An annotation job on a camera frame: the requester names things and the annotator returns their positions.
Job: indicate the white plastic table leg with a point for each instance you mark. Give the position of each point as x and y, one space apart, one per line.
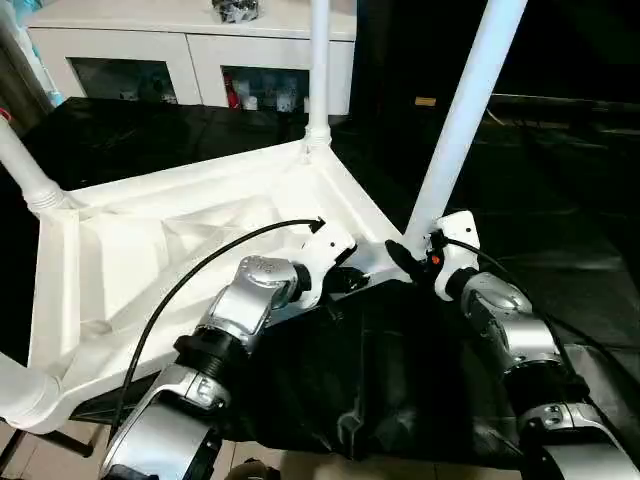
465 120
25 170
30 395
318 70

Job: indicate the white plastic table top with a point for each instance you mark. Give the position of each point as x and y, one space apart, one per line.
150 240

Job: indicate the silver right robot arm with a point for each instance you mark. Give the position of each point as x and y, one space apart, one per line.
520 335

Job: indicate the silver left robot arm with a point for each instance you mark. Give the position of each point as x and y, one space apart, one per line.
245 310

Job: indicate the black mat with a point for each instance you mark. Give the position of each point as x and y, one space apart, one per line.
400 380

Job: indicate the small yellow tag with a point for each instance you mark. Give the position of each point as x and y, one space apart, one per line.
426 101

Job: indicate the grey robot foot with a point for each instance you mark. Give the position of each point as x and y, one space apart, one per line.
248 471

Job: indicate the small red bottle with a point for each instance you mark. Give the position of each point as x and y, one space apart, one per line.
232 96

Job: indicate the white cabinet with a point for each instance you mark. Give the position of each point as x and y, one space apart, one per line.
180 45

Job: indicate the grey object on cabinet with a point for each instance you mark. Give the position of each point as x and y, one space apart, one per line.
236 9

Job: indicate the light blue plastic pack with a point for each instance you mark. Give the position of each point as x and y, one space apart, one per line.
28 50

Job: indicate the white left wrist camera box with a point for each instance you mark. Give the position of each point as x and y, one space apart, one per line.
325 255

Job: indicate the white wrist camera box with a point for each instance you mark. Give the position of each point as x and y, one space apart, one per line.
325 255
455 240

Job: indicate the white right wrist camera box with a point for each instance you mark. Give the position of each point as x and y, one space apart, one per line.
455 240

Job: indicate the black folding table frame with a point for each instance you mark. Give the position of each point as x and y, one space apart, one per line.
40 445

